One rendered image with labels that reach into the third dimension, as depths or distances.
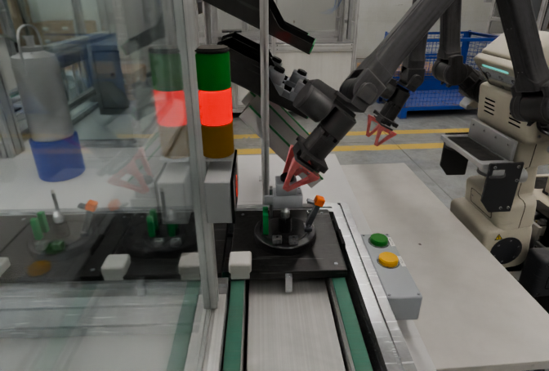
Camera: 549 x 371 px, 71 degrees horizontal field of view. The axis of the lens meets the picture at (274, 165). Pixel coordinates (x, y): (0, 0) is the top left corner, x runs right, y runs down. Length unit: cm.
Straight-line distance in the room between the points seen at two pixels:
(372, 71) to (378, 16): 901
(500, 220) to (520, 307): 42
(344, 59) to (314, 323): 440
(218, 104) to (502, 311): 75
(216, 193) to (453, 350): 56
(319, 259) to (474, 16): 1012
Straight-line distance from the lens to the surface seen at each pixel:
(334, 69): 499
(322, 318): 80
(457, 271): 108
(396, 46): 84
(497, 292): 105
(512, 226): 142
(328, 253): 86
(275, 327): 78
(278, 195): 83
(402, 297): 81
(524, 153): 135
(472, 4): 1071
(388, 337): 74
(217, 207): 57
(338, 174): 146
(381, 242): 91
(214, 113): 55
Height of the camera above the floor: 149
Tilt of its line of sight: 24 degrees down
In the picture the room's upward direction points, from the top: straight up
